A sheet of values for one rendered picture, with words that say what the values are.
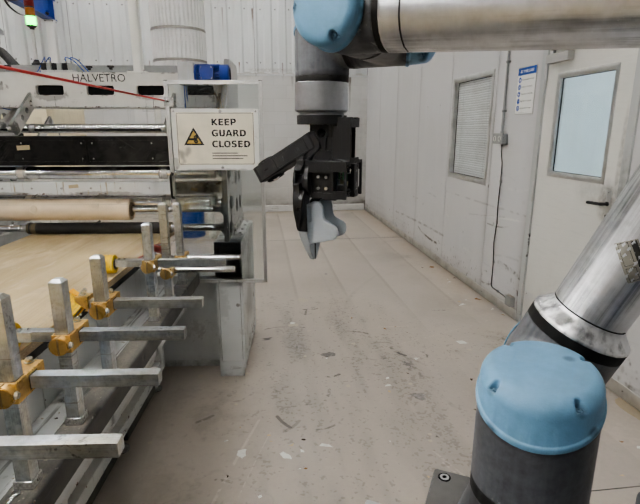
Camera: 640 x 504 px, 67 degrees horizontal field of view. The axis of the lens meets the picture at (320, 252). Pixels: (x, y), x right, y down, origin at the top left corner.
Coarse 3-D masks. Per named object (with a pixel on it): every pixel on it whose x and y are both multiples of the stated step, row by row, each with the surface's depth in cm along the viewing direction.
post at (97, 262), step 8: (96, 256) 150; (104, 256) 153; (96, 264) 150; (104, 264) 153; (96, 272) 151; (104, 272) 153; (96, 280) 151; (104, 280) 153; (96, 288) 152; (104, 288) 153; (96, 296) 153; (104, 296) 153; (96, 320) 154; (104, 320) 155; (104, 344) 157; (112, 344) 159; (104, 352) 157; (112, 352) 158; (104, 360) 158; (112, 360) 158; (104, 368) 159; (112, 368) 159
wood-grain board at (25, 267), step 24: (24, 240) 269; (48, 240) 269; (72, 240) 269; (96, 240) 269; (120, 240) 269; (0, 264) 221; (24, 264) 221; (48, 264) 221; (72, 264) 221; (0, 288) 188; (24, 288) 188; (72, 288) 188; (24, 312) 163; (48, 312) 163
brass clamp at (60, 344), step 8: (80, 328) 134; (56, 336) 128; (64, 336) 128; (72, 336) 130; (48, 344) 128; (56, 344) 127; (64, 344) 127; (72, 344) 128; (80, 344) 134; (56, 352) 127; (64, 352) 127
